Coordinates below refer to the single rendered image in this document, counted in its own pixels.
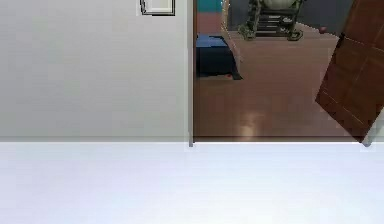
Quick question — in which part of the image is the dark blue bed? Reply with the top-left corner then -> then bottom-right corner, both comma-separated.
195,33 -> 244,81

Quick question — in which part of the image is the green metal chair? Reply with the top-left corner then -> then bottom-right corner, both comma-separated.
237,0 -> 306,42

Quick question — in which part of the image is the brown wooden room door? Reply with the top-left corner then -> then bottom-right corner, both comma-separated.
314,0 -> 384,144

